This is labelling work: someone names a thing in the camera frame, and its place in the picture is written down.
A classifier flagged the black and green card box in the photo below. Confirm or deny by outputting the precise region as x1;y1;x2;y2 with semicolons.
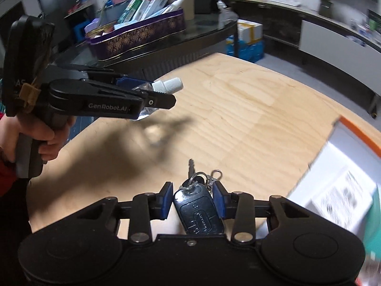
367;9;381;33

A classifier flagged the black glass coffee table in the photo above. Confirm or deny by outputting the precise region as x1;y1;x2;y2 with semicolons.
50;12;240;84

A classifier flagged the white adapter box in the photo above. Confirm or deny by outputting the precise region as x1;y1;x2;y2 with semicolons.
310;167;377;236

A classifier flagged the pile of medicine boxes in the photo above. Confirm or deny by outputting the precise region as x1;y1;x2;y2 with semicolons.
113;0;179;30

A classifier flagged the black car key with keyring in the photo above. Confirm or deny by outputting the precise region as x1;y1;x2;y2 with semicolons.
173;158;225;235

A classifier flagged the clear small liquid bottle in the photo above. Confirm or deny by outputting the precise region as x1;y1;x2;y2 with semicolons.
131;77;183;121

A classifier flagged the blue package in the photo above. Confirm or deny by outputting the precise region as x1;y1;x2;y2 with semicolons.
226;40;265;63

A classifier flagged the beige bin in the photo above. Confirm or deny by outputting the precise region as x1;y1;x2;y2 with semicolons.
167;0;195;21

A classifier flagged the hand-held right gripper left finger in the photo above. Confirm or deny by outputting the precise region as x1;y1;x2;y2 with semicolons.
75;181;174;244

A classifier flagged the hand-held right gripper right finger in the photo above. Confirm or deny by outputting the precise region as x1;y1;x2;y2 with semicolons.
212;181;311;244

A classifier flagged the blue crate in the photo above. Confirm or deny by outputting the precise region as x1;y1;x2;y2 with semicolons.
74;21;90;41

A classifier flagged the small purple box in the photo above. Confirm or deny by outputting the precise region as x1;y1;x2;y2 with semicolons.
84;18;100;36

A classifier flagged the white TV cabinet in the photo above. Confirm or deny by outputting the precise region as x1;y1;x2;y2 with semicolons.
220;0;381;117

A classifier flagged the person's left hand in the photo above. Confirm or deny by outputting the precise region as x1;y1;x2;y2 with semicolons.
0;115;76;164

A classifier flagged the person's left forearm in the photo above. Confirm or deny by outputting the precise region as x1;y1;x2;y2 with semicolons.
0;112;21;199

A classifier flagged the white cardboard carton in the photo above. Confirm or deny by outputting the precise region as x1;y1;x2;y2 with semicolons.
236;19;264;44

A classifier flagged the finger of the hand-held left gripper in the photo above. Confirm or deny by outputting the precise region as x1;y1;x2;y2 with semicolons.
98;86;177;111
80;69;153;92

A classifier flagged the purple tray of medicine boxes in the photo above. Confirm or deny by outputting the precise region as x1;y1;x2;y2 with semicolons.
86;7;186;61

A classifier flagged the green bandage box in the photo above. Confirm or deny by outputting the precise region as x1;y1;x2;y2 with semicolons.
363;185;381;263

